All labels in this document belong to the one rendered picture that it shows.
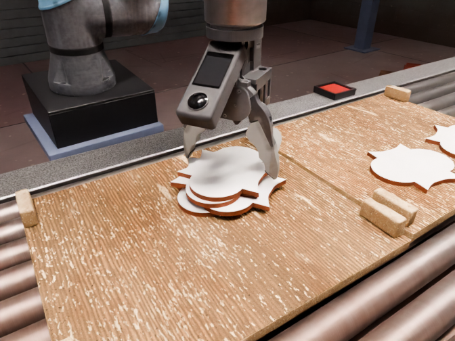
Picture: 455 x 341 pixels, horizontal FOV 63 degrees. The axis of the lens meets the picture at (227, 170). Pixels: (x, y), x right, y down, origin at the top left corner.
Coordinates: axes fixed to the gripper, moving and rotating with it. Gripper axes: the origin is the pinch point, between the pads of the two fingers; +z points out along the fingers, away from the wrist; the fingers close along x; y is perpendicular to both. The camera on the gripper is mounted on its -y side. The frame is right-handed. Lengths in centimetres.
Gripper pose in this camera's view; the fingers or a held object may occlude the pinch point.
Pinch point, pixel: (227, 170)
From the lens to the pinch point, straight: 54.3
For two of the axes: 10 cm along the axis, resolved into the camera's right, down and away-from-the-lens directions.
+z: 0.0, 8.5, 5.3
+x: -9.1, -2.2, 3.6
